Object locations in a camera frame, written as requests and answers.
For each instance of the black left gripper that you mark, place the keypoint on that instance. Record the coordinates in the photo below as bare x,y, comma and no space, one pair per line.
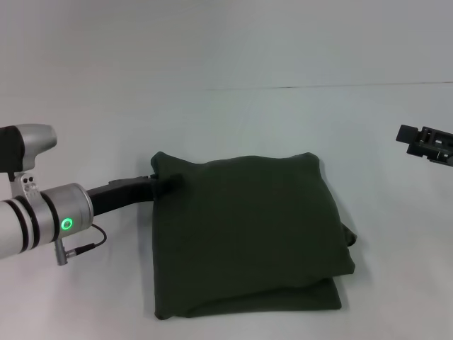
120,196

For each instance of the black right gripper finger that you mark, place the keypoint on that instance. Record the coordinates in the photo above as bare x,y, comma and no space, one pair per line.
424,136
431,154

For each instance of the dark green shirt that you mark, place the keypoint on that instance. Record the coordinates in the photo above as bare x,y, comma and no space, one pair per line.
247,230

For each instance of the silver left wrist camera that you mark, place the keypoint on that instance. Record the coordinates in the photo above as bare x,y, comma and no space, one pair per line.
28,145

